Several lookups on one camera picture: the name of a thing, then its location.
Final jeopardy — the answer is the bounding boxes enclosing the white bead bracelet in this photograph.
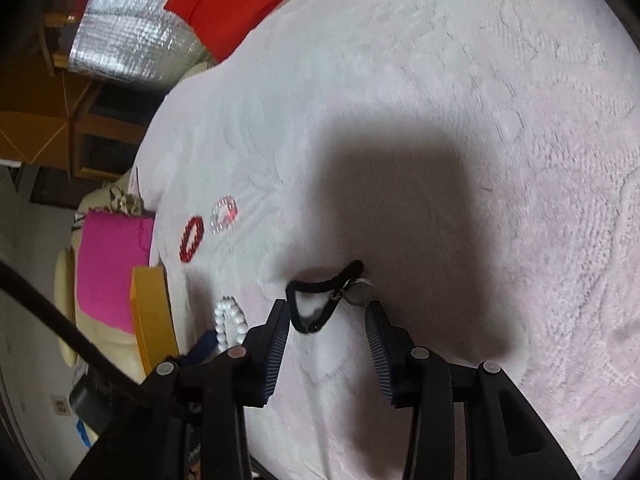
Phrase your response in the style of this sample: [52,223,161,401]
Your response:
[214,296,249,354]

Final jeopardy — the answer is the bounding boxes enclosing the black cord with ring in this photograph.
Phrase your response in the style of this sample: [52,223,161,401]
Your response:
[284,259,377,336]

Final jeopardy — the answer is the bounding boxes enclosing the red bead bracelet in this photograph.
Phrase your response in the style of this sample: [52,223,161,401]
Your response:
[178,214,206,265]

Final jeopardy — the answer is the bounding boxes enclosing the pink clear bead bracelet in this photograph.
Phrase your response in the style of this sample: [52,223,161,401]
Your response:
[209,195,240,235]

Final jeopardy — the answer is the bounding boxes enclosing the orange cardboard tray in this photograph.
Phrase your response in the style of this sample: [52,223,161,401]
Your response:
[130,266,179,375]

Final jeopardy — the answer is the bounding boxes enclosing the beige leather sofa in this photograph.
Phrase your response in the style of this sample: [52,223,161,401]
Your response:
[54,183,145,382]

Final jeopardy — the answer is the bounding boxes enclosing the magenta cushion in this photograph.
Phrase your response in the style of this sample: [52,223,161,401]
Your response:
[76,210,154,334]

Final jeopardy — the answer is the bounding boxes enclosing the patterned small pouch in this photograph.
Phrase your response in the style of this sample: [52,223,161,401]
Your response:
[107,185,143,217]

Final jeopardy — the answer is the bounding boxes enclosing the pink white bedspread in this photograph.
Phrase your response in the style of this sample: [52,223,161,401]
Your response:
[131,0,639,479]

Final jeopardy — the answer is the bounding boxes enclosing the wooden cabinet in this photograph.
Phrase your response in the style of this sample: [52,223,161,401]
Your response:
[1,55,150,181]

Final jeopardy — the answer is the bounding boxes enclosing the silver foil insulation panel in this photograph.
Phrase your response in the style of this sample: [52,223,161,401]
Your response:
[68,0,214,92]

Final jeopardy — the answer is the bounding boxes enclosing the black cable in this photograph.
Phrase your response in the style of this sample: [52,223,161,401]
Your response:
[0,259,151,401]

